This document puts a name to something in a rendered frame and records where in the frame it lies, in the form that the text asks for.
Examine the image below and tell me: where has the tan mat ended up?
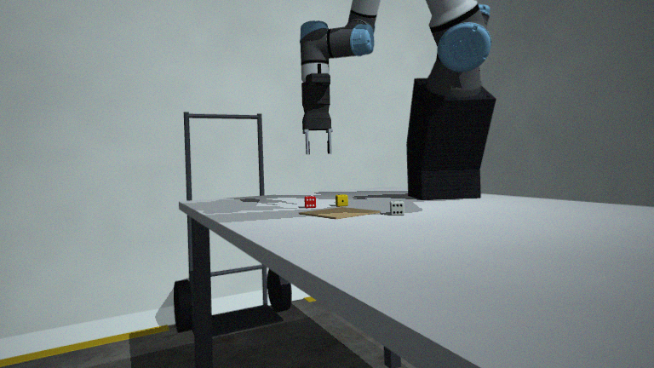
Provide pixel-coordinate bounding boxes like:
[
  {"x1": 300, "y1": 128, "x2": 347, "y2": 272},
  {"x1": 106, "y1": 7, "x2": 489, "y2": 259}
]
[{"x1": 299, "y1": 207, "x2": 381, "y2": 219}]

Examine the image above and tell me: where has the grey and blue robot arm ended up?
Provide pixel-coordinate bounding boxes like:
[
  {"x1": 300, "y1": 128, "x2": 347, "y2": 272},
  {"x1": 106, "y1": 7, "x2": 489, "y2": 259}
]
[{"x1": 300, "y1": 0, "x2": 491, "y2": 98}]

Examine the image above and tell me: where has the yellow die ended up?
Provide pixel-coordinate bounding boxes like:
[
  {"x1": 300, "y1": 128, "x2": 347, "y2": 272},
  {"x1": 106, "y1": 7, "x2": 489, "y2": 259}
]
[{"x1": 336, "y1": 194, "x2": 348, "y2": 207}]

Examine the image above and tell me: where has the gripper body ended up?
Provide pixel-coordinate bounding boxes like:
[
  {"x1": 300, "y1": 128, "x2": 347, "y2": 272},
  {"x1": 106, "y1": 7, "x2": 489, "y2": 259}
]
[{"x1": 301, "y1": 63, "x2": 331, "y2": 130}]

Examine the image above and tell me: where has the red die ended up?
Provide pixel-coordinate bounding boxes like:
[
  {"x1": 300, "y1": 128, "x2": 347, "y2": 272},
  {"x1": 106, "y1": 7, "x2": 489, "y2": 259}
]
[{"x1": 304, "y1": 196, "x2": 316, "y2": 208}]

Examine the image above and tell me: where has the grey die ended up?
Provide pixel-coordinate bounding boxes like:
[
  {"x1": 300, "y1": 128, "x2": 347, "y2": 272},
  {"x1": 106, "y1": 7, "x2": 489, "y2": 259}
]
[{"x1": 390, "y1": 201, "x2": 404, "y2": 216}]

